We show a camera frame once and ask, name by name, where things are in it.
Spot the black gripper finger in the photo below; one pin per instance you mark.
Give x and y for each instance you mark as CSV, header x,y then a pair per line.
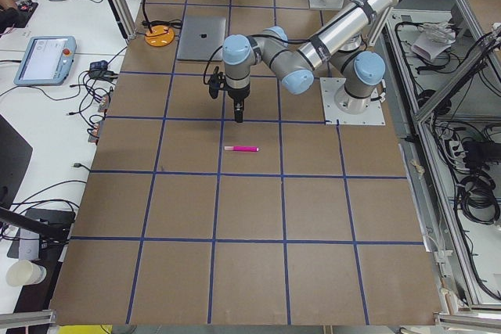
x,y
236,108
240,111

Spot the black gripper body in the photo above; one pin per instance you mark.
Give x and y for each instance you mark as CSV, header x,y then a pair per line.
x,y
238,95

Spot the pink marker pen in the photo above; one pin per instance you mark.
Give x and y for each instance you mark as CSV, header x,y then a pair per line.
x,y
241,148

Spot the silver laptop notebook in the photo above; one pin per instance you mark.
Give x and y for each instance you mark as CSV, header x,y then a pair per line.
x,y
200,37

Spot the blue teach pendant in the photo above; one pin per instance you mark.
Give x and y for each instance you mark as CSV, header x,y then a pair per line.
x,y
46,61

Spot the white paper cup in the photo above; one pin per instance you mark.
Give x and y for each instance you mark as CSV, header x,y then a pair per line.
x,y
25,273

